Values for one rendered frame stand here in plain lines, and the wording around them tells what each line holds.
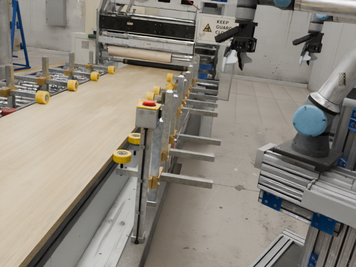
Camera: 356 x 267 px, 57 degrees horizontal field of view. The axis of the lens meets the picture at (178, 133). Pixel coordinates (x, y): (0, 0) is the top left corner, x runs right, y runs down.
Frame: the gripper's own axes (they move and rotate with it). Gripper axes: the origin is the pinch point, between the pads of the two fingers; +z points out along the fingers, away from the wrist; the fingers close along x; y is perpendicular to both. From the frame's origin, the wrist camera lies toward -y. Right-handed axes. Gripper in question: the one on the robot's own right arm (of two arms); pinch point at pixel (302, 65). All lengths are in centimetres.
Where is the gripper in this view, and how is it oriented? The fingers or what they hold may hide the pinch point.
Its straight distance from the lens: 214.6
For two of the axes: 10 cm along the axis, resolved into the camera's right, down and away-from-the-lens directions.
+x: 6.4, -1.8, 7.5
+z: -1.1, 9.4, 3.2
